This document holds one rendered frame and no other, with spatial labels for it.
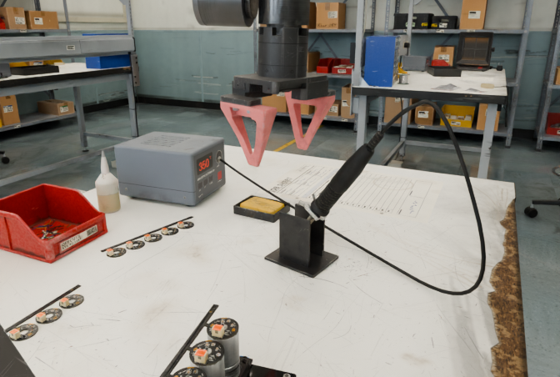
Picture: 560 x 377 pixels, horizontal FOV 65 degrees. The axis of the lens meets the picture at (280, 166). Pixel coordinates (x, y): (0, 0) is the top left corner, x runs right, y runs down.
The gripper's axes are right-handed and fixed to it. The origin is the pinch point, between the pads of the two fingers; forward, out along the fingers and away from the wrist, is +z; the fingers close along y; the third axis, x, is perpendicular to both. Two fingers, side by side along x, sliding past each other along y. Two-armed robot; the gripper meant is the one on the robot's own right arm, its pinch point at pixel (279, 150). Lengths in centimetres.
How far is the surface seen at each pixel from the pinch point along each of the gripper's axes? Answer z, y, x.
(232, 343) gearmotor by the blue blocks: 8.2, 21.3, 12.6
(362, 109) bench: 27, -161, -72
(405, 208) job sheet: 13.5, -24.4, 7.5
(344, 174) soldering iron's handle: 0.6, 0.7, 9.7
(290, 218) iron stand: 7.7, 1.5, 3.1
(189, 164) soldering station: 6.8, -2.1, -19.6
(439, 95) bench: 15, -165, -36
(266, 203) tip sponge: 12.7, -9.0, -9.5
